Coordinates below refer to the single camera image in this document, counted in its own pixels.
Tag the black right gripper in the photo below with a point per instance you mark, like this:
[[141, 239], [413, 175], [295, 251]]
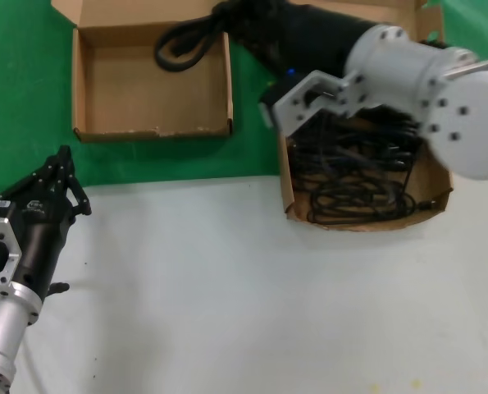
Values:
[[301, 37]]

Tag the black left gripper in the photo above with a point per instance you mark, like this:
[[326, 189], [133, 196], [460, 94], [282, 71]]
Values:
[[38, 234]]

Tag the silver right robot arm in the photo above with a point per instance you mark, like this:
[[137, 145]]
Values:
[[391, 57]]

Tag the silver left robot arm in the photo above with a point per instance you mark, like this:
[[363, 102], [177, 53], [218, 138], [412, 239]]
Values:
[[1, 320]]

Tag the small open cardboard box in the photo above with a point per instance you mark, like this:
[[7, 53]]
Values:
[[145, 90]]

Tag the large torn cardboard box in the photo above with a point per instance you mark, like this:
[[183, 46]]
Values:
[[430, 180]]

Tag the green cloth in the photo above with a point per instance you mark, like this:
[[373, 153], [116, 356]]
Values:
[[22, 82]]

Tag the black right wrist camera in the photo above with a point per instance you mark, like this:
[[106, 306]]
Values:
[[276, 92]]

